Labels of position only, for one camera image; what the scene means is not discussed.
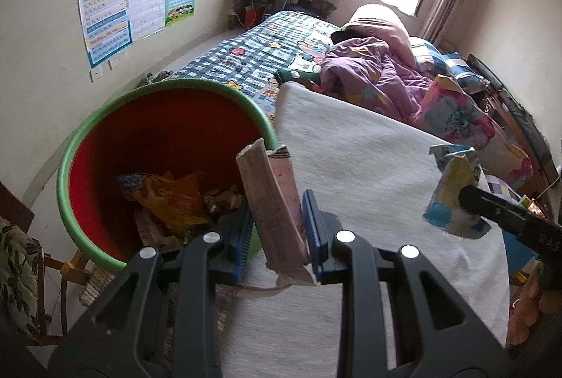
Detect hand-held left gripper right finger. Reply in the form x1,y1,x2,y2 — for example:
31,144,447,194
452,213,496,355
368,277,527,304
301,189,512,378

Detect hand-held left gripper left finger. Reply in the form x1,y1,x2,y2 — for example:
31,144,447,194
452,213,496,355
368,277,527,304
48,203,255,378

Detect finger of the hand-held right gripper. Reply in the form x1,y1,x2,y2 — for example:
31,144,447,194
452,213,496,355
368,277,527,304
459,185,528,232

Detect blue and white wrapper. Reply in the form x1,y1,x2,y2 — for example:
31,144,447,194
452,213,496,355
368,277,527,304
422,143,492,239

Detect pink snack box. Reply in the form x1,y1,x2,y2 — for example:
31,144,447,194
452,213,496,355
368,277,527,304
236,138,317,289

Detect orange plastic bag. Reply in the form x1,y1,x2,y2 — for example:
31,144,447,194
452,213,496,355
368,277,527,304
132,172,209,230

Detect green basin with red inside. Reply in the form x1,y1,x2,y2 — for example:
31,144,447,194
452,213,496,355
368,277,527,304
56,79,278,273

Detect person's right hand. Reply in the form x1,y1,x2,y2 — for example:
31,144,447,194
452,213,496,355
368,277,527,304
511,268,560,346

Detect blue book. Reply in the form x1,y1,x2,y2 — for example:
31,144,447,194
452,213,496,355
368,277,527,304
505,194,549,273

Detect pink floral blanket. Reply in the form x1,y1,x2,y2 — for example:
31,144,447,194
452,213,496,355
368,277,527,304
415,75,534,190

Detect dark wooden headboard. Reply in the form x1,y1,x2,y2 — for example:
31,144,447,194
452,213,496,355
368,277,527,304
468,53,558,177

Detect white towel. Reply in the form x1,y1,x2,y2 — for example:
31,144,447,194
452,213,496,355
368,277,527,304
220,82,510,378

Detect blue plaid pillow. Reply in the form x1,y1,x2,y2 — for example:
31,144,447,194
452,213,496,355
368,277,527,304
439,52,488,93

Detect brown woven cloth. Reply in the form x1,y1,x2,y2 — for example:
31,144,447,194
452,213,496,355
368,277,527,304
79,264,119,309

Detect dark green cloth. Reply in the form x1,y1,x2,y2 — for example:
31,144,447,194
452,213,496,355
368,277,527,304
276,68,321,87

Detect blue striped pillow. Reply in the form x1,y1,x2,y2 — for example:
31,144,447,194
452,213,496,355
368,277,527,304
410,37,444,74

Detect purple quilt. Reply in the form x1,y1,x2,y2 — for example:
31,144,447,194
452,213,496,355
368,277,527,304
320,37,435,126

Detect wooden chair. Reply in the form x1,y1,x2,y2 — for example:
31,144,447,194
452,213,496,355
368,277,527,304
26,246,97,348

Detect blue plaid bed sheet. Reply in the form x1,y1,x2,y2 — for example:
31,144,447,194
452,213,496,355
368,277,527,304
167,11,352,120

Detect black cloth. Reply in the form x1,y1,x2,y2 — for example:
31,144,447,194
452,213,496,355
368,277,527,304
330,29,365,47

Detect pink pillow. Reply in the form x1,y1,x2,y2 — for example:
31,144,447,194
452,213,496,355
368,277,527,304
342,4,418,67

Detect white chart wall poster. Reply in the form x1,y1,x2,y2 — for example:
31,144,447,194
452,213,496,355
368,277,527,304
126,0,170,42

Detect blue chart wall poster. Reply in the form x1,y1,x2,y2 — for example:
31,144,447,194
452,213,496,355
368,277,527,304
78,0,132,68

